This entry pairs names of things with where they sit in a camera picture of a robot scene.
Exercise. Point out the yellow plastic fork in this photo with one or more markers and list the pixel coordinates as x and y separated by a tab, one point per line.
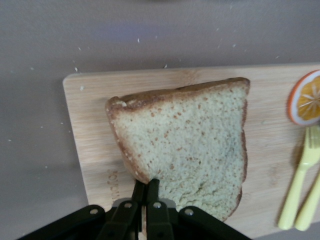
302	170

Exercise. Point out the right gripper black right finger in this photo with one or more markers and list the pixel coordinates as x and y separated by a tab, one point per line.
160	220

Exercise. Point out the wooden cutting board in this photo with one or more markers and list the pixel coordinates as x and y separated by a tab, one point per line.
87	125

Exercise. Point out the yellow plastic knife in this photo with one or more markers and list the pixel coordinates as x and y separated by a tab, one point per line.
308	207

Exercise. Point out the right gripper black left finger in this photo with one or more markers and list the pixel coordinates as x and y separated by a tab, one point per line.
125	220

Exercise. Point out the toy orange slice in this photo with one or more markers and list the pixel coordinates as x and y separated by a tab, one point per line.
307	100

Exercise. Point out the brown bread slice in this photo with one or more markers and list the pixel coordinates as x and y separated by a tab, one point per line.
187	140

